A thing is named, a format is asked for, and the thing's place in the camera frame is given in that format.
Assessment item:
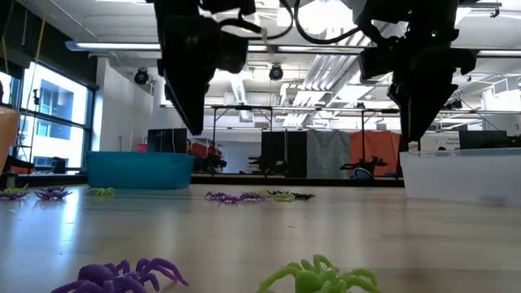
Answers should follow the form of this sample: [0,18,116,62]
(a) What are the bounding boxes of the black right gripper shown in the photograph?
[357,37,478,142]

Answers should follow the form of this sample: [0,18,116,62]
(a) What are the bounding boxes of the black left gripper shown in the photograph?
[153,0,250,137]

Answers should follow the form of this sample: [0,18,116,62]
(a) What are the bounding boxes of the white printed sign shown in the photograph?
[420,132,461,152]

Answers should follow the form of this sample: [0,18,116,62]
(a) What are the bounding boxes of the orange cloth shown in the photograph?
[349,129,403,178]

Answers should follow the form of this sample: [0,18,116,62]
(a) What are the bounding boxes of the wide black monitor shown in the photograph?
[458,129,521,150]

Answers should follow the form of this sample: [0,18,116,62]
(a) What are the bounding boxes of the clear plastic bin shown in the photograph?
[399,146,521,207]

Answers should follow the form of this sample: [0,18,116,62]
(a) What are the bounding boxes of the teal plastic bin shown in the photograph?
[85,151,195,190]

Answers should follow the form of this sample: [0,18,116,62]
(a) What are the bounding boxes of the blue white round object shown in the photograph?
[352,167,374,181]

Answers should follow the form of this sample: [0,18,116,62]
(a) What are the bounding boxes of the long LED light bar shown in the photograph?
[64,39,521,58]

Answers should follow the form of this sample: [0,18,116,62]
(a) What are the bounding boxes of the white pipe bundle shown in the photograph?
[303,44,366,93]

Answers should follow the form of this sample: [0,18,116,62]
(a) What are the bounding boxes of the grey cloth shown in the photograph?
[306,129,352,180]

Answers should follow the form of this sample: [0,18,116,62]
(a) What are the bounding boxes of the black cabinet panel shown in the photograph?
[260,129,309,179]

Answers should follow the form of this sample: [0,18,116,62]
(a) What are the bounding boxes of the large glass window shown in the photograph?
[0,60,95,174]

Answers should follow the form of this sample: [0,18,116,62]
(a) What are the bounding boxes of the black tripod stand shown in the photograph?
[30,87,42,164]

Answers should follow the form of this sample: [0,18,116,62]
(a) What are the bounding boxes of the orange plastic bin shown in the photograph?
[0,106,21,176]

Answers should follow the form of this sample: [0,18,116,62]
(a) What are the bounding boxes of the black metal rig frame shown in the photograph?
[360,107,422,143]
[210,104,274,176]

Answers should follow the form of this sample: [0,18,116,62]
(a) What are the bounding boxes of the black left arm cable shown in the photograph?
[218,0,295,42]

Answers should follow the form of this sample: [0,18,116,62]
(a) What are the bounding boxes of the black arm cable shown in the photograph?
[218,0,295,42]
[292,0,367,46]

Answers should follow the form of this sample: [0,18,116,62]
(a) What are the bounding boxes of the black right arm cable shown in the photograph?
[292,0,367,46]

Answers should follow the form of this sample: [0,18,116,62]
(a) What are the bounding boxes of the black aluminium table frame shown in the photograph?
[0,173,405,189]

